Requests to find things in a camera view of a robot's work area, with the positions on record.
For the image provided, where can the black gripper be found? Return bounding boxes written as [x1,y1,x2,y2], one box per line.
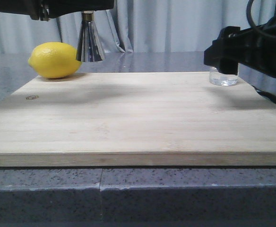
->
[0,0,114,21]
[203,13,276,78]

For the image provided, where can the small glass beaker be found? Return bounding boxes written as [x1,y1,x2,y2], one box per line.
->
[209,67,238,87]

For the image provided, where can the steel double jigger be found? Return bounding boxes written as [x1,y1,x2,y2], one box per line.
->
[76,11,104,62]

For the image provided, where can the yellow lemon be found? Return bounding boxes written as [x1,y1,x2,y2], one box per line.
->
[28,42,82,79]

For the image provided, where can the grey curtain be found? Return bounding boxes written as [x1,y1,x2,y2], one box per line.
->
[0,0,249,53]

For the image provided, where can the wooden cutting board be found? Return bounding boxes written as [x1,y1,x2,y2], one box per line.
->
[0,72,276,167]

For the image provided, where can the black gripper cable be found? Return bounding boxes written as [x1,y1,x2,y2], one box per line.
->
[246,0,276,38]

